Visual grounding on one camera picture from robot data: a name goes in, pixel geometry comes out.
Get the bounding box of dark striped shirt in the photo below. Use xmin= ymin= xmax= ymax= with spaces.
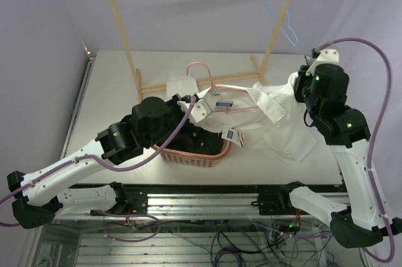
xmin=150 ymin=120 xmax=224 ymax=155

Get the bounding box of blue wire hanger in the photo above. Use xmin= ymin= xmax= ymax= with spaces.
xmin=246 ymin=0 xmax=299 ymax=46

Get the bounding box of white shirt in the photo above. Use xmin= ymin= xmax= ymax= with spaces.
xmin=166 ymin=70 xmax=317 ymax=163

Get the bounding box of pink wire hanger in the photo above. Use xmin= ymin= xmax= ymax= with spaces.
xmin=186 ymin=62 xmax=258 ymax=113

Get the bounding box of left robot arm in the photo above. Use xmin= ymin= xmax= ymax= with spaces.
xmin=1 ymin=95 xmax=199 ymax=229

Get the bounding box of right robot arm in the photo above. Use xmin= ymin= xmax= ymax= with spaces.
xmin=276 ymin=63 xmax=401 ymax=248

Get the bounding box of wooden clothes rack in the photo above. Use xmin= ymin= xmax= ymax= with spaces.
xmin=109 ymin=0 xmax=291 ymax=100

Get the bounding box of pink plastic laundry basket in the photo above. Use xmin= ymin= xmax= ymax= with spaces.
xmin=159 ymin=140 xmax=232 ymax=168

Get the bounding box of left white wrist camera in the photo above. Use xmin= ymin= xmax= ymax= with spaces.
xmin=177 ymin=98 xmax=212 ymax=125

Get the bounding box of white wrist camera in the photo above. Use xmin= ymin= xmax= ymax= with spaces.
xmin=306 ymin=45 xmax=339 ymax=76
xmin=177 ymin=98 xmax=212 ymax=125

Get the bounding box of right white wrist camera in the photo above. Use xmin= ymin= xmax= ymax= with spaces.
xmin=306 ymin=45 xmax=339 ymax=76

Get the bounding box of aluminium rail frame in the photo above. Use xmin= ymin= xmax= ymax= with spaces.
xmin=33 ymin=193 xmax=367 ymax=221

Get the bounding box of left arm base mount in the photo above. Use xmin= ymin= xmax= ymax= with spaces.
xmin=122 ymin=190 xmax=148 ymax=215

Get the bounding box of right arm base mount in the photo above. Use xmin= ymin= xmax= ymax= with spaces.
xmin=251 ymin=186 xmax=292 ymax=215

